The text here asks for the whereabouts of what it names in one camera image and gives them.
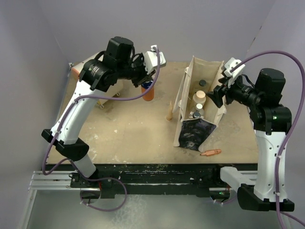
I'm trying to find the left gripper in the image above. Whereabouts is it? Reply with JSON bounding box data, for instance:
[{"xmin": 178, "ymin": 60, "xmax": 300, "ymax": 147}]
[{"xmin": 116, "ymin": 52, "xmax": 156, "ymax": 88}]

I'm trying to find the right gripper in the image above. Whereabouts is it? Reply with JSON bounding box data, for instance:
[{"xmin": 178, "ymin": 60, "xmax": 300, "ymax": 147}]
[{"xmin": 207, "ymin": 72, "xmax": 263, "ymax": 108}]

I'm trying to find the white bottle wooden cap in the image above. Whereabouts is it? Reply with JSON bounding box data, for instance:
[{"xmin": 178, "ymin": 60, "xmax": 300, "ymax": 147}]
[{"xmin": 193, "ymin": 90, "xmax": 206, "ymax": 104}]

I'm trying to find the clear square bottle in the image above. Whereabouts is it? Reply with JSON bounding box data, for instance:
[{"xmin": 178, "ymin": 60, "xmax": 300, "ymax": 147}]
[
  {"xmin": 197, "ymin": 80, "xmax": 210, "ymax": 91},
  {"xmin": 189, "ymin": 111, "xmax": 202, "ymax": 119}
]

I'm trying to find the silver metallic bottle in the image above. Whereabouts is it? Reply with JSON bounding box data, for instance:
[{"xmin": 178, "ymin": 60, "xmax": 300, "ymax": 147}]
[{"xmin": 195, "ymin": 104, "xmax": 204, "ymax": 116}]

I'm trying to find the dark blue orange pump bottle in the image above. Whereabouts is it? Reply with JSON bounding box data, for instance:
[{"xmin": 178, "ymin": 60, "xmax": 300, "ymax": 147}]
[{"xmin": 141, "ymin": 81, "xmax": 154, "ymax": 102}]

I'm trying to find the clear square bottle front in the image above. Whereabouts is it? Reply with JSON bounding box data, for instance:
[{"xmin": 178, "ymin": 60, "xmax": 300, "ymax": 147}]
[{"xmin": 189, "ymin": 111, "xmax": 202, "ymax": 119}]

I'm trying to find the canvas tote bag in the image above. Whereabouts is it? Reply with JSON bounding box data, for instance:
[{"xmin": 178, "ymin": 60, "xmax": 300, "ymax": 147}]
[{"xmin": 173, "ymin": 57, "xmax": 226, "ymax": 151}]

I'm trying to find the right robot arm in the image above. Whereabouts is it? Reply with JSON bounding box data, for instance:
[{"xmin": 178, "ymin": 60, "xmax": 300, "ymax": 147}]
[{"xmin": 207, "ymin": 68, "xmax": 295, "ymax": 212}]

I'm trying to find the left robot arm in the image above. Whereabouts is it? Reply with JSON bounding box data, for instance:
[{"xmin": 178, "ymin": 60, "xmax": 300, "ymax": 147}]
[{"xmin": 41, "ymin": 36, "xmax": 163, "ymax": 187}]

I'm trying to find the white cylindrical box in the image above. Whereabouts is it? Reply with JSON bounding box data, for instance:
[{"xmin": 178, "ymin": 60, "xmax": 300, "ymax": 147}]
[{"xmin": 71, "ymin": 52, "xmax": 123, "ymax": 108}]

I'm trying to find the wooden cone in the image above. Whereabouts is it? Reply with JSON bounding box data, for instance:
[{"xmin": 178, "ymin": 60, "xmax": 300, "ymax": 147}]
[{"xmin": 166, "ymin": 101, "xmax": 173, "ymax": 121}]

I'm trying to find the orange highlighter pen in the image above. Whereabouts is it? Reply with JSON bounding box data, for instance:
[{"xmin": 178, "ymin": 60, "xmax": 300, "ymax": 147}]
[{"xmin": 200, "ymin": 149, "xmax": 222, "ymax": 156}]

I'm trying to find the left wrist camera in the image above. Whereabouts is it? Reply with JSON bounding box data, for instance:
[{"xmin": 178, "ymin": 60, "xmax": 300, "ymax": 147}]
[{"xmin": 143, "ymin": 45, "xmax": 166, "ymax": 73}]

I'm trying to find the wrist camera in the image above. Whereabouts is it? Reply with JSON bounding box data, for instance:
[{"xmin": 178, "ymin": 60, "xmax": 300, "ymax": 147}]
[
  {"xmin": 222, "ymin": 57, "xmax": 245, "ymax": 88},
  {"xmin": 143, "ymin": 45, "xmax": 166, "ymax": 73}
]

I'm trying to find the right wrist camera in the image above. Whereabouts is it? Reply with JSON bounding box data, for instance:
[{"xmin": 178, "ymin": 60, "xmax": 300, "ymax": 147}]
[{"xmin": 222, "ymin": 57, "xmax": 245, "ymax": 88}]

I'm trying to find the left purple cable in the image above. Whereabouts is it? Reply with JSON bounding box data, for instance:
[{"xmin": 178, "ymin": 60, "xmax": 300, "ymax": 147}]
[{"xmin": 42, "ymin": 46, "xmax": 161, "ymax": 212}]

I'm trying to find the purple cable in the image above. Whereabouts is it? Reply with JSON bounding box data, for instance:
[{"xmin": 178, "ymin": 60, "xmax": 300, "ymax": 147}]
[
  {"xmin": 42, "ymin": 46, "xmax": 161, "ymax": 212},
  {"xmin": 213, "ymin": 50, "xmax": 305, "ymax": 229}
]

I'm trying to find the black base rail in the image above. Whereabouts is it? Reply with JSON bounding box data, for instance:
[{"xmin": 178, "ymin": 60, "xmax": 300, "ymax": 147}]
[{"xmin": 41, "ymin": 163, "xmax": 258, "ymax": 198}]

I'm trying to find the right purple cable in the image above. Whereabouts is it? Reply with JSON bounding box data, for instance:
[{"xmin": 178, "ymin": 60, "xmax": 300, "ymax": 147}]
[{"xmin": 213, "ymin": 50, "xmax": 305, "ymax": 229}]

